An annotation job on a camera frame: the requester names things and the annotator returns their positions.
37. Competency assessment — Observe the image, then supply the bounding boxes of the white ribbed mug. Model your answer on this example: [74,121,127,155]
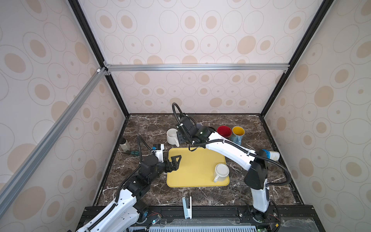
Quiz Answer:
[166,128,180,148]

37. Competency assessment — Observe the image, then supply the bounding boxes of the white cream mug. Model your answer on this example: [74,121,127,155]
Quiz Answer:
[214,163,230,183]

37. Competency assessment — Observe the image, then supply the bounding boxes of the blue butterfly mug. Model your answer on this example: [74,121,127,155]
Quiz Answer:
[231,126,245,146]

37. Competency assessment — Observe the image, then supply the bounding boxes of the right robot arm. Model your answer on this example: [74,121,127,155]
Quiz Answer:
[172,102,292,222]

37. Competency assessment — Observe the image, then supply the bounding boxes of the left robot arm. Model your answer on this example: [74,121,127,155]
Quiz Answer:
[78,134,182,232]

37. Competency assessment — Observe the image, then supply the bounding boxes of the yellow plastic tray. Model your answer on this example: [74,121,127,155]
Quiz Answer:
[167,148,230,188]

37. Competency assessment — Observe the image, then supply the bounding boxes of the small green tool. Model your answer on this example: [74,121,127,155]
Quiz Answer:
[130,150,140,157]

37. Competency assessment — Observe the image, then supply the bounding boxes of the small bottle black cap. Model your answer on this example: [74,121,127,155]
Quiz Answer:
[119,137,130,152]

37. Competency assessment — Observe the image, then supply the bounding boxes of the white cup blue lid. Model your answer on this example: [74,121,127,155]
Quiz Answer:
[262,149,281,161]

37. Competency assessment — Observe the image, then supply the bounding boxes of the horizontal aluminium bar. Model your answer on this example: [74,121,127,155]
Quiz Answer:
[106,63,290,72]

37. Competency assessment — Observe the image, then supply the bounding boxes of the diagonal aluminium bar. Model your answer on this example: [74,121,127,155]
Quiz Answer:
[1,67,107,217]

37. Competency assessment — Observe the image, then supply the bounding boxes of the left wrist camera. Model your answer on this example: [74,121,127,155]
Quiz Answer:
[152,144,165,163]

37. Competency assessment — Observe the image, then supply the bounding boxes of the white clip on rail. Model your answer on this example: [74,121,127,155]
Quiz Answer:
[182,196,192,219]

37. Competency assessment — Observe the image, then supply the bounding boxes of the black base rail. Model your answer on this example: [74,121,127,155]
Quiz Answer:
[75,204,319,232]

